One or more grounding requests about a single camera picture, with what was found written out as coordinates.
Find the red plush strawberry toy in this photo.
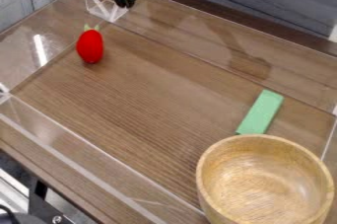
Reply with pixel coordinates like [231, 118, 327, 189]
[76, 25, 104, 64]

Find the clear acrylic table barrier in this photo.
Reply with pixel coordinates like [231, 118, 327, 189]
[0, 0, 337, 224]

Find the green rectangular block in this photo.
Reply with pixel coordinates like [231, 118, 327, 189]
[236, 90, 284, 135]

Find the wooden bowl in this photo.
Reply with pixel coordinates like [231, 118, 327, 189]
[196, 134, 335, 224]

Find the clear acrylic corner bracket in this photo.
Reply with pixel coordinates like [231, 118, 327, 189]
[84, 0, 128, 23]

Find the black metal table frame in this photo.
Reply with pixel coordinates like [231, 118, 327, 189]
[0, 175, 78, 224]

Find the black cable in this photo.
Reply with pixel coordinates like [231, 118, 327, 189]
[0, 204, 19, 224]

